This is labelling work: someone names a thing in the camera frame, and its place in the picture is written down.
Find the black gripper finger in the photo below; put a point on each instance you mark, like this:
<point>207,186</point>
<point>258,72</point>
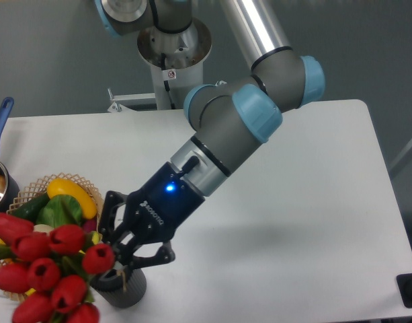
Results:
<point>125,253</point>
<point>113,233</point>

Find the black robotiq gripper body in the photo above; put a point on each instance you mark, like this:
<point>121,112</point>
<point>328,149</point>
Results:
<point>161,205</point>

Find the red tulip bouquet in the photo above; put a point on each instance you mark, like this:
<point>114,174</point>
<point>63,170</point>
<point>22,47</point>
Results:
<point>66,302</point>

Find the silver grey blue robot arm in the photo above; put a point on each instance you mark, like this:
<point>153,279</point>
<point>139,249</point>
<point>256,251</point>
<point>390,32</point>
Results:
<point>230,121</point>

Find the dark grey ribbed vase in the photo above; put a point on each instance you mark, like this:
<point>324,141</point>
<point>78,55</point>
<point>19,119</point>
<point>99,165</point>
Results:
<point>122,286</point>

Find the yellow banana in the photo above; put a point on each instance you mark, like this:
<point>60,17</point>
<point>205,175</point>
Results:
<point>95,237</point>

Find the purple sweet potato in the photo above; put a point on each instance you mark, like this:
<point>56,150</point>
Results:
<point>89,225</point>

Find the green bok choy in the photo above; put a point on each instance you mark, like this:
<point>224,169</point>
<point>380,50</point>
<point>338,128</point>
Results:
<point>60,210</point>

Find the green cucumber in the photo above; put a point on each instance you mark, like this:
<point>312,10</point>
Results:
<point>31,209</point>

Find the woven wicker basket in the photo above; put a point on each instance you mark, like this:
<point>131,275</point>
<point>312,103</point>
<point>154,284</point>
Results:
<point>38,187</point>

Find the black device at edge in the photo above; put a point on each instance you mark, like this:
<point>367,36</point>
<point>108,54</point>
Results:
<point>404,283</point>

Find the blue handled saucepan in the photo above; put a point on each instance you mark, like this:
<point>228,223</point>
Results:
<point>9,188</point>

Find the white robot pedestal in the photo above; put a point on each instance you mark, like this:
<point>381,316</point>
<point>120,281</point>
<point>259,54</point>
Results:
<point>176,65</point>

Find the white frame at right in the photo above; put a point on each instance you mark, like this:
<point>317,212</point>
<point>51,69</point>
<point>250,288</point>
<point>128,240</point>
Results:
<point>403,158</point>

